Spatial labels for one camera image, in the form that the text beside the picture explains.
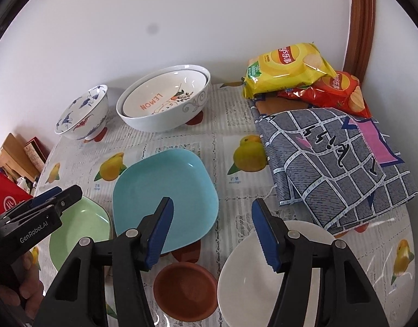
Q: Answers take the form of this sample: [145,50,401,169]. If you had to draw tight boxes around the blue square plate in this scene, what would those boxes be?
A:
[112,149,219,255]

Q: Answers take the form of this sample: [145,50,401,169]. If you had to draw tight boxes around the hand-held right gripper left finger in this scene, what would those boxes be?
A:
[33,196,175,327]

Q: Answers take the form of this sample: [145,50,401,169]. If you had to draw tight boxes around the lemon print white bowl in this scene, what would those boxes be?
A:
[122,70,208,117]

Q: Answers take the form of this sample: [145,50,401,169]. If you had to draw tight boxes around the blue patterned white bowl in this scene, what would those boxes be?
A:
[55,84,109,141]

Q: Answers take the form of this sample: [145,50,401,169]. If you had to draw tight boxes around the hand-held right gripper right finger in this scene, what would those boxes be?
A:
[252,198,390,327]

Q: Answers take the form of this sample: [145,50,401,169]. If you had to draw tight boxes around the brown wooden door frame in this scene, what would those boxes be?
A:
[342,0,376,86]

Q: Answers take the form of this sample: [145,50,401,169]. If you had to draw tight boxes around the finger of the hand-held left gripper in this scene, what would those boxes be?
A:
[0,186,64,221]
[4,184,83,225]

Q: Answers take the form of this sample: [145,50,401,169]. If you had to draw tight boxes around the large white bowl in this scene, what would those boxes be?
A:
[116,64,212,133]

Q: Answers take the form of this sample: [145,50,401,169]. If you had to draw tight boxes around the fruit print tablecloth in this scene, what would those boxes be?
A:
[35,82,417,327]

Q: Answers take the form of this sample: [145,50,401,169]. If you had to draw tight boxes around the folded blue checked cloth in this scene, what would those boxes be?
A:
[250,99,418,235]

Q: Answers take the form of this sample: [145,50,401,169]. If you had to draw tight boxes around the red chip bag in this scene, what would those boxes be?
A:
[277,71,371,118]

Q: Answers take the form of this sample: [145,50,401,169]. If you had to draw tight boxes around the yellow chip bag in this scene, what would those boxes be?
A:
[243,43,336,99]

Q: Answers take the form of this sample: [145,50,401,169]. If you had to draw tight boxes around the green plate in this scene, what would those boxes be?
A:
[49,196,112,273]

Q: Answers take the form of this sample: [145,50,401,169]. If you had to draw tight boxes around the wooden boxes at left edge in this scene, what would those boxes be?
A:
[0,133,46,184]

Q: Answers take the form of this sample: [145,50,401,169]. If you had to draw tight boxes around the small brown bowl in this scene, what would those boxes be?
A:
[153,262,218,321]

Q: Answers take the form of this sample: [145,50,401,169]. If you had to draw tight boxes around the person's left hand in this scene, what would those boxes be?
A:
[19,250,46,320]

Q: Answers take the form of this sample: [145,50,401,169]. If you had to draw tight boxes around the plain white bowl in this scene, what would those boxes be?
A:
[217,220,337,327]

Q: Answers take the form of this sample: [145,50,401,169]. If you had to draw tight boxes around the red brown box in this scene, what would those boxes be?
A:
[24,138,48,178]

